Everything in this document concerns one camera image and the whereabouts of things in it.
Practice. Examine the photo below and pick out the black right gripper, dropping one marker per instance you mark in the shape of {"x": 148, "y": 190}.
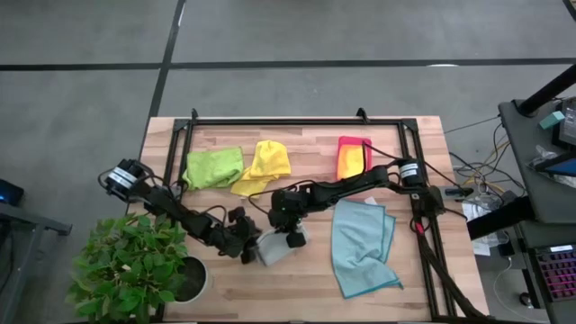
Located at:
{"x": 288, "y": 209}

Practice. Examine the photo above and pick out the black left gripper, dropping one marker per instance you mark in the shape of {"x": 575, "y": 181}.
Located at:
{"x": 236, "y": 238}

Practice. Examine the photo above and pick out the grey waffle-weave towel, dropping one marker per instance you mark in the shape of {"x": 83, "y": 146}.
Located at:
{"x": 274, "y": 249}

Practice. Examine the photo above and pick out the yellow microfiber towel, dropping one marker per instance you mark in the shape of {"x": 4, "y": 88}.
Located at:
{"x": 270, "y": 162}

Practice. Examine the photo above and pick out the green microfiber towel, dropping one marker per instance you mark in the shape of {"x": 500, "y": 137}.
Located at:
{"x": 213, "y": 166}

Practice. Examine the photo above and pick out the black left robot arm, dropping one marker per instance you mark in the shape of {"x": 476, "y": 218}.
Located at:
{"x": 171, "y": 207}

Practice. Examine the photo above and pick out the light blue microfiber towel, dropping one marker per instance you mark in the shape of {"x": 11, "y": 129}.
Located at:
{"x": 360, "y": 252}

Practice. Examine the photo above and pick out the white plant pot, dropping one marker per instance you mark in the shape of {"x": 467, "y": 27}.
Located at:
{"x": 195, "y": 281}

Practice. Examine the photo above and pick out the pink plastic bin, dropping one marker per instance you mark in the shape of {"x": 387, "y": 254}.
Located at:
{"x": 355, "y": 140}

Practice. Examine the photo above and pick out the green leafy plant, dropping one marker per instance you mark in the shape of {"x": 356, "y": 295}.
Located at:
{"x": 126, "y": 265}

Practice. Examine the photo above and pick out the white papers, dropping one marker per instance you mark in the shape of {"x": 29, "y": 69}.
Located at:
{"x": 477, "y": 211}

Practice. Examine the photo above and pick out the dark grey side table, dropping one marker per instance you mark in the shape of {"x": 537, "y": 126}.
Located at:
{"x": 27, "y": 225}

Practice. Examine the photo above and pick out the black desk beam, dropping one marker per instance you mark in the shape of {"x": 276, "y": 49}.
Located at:
{"x": 499, "y": 218}

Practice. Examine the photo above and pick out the black device with blue light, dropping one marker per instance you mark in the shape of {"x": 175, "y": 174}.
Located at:
{"x": 9, "y": 192}

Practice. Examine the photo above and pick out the grey side desk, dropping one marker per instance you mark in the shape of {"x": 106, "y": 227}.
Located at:
{"x": 531, "y": 180}

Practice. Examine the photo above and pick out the backlit keyboard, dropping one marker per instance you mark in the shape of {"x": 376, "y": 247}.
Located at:
{"x": 558, "y": 272}

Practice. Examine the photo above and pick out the blue tablet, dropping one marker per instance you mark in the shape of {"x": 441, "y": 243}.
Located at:
{"x": 562, "y": 166}

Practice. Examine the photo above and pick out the small teal box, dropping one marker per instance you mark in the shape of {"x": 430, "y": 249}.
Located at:
{"x": 551, "y": 119}

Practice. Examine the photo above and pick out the black diagonal pole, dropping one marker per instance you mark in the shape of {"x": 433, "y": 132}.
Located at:
{"x": 549, "y": 90}

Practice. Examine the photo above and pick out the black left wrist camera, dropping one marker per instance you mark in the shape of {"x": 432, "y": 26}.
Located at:
{"x": 249, "y": 256}

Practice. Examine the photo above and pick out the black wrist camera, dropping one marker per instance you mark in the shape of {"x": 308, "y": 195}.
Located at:
{"x": 249, "y": 256}
{"x": 296, "y": 239}

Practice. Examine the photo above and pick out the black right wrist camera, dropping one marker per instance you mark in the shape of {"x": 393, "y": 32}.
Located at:
{"x": 296, "y": 239}

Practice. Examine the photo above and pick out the black aluminium table frame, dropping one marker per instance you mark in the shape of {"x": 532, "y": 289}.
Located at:
{"x": 292, "y": 121}

